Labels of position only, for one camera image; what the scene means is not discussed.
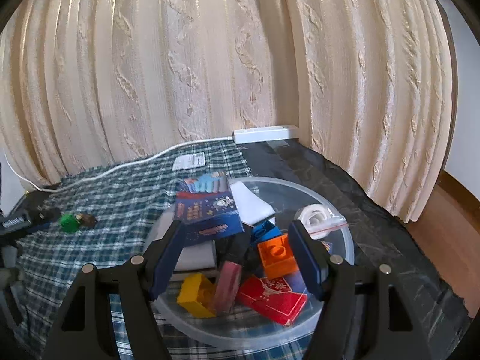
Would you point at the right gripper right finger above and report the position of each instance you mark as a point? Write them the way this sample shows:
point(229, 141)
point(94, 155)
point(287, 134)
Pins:
point(389, 329)

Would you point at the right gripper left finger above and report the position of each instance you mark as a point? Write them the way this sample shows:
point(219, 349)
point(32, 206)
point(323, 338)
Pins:
point(84, 329)

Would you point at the green toy brick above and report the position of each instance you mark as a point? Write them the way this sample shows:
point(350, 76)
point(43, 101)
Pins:
point(69, 223)

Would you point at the brown small bottle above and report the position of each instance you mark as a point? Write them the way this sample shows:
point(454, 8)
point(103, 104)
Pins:
point(86, 220)

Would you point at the orange toy brick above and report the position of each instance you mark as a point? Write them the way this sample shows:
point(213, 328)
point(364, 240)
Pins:
point(277, 257)

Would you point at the blue toy brick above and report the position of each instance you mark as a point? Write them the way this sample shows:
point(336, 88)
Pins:
point(263, 232)

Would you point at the maroon small box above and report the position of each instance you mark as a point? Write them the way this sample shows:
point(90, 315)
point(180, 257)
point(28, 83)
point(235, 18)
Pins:
point(227, 287)

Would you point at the blue card box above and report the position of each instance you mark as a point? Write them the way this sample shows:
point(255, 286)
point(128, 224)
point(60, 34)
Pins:
point(206, 208)

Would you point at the red card box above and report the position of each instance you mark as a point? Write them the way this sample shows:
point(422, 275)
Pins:
point(279, 300)

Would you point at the clear plastic bowl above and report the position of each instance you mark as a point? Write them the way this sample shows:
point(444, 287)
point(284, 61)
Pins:
point(243, 328)

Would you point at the yellow toy brick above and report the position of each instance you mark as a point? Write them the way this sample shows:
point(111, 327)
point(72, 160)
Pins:
point(196, 296)

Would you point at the white foam block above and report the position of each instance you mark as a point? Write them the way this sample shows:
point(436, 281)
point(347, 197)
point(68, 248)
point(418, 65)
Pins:
point(202, 257)

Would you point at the beige patterned curtain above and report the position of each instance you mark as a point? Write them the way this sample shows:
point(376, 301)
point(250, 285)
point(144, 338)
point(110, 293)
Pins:
point(368, 84)

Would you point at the white paper label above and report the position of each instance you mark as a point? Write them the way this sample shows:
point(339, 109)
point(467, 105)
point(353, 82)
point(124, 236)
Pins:
point(189, 161)

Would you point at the white power strip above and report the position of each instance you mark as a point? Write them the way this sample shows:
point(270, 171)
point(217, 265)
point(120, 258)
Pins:
point(270, 133)

